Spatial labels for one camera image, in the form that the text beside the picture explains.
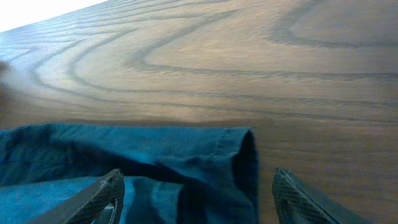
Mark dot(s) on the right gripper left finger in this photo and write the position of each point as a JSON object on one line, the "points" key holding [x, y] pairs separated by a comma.
{"points": [[99, 203]]}

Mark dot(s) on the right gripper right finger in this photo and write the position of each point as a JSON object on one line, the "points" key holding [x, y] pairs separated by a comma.
{"points": [[298, 202]]}

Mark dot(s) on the blue denim shorts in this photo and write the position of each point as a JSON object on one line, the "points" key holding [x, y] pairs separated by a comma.
{"points": [[171, 174]]}

